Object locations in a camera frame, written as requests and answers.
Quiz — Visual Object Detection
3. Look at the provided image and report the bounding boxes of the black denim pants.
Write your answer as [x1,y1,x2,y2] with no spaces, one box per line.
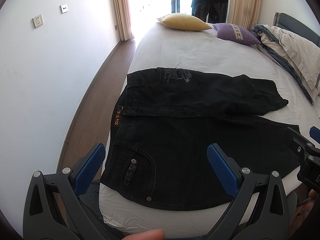
[100,68,299,211]

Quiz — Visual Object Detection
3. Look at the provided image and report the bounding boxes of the person right hand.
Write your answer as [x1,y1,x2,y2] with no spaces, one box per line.
[297,190,318,217]

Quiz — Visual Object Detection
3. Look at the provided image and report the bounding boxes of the person left hand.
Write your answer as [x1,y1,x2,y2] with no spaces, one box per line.
[123,229,165,240]

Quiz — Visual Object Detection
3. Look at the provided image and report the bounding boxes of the beige grey folded duvet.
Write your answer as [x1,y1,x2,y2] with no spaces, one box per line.
[252,24,319,113]

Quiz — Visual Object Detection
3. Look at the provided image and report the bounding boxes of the dark grey headboard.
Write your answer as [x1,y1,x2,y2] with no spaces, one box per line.
[273,12,319,47]

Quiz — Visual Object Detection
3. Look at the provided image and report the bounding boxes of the purple pillow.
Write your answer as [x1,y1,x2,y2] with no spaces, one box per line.
[213,23,260,46]

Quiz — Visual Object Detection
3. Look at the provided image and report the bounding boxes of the beige right curtain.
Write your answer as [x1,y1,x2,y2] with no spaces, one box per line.
[226,0,261,30]

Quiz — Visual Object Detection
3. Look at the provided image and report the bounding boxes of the beige curtain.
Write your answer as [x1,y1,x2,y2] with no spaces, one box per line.
[113,0,134,41]
[226,0,261,30]

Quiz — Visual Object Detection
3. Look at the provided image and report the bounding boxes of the black clothes on chair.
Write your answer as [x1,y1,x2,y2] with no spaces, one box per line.
[191,0,228,23]

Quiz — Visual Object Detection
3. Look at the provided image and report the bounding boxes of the white bed sheet mattress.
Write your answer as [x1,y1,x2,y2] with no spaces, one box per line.
[99,23,319,238]

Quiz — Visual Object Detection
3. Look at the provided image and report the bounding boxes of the yellow pillow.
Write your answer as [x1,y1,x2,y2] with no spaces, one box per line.
[158,13,211,31]

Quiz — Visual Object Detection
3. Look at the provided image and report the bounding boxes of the beige left curtain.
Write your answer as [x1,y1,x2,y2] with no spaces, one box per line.
[113,0,134,41]

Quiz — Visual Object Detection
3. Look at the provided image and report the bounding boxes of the white wall socket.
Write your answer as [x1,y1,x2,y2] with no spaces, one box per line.
[33,15,44,28]

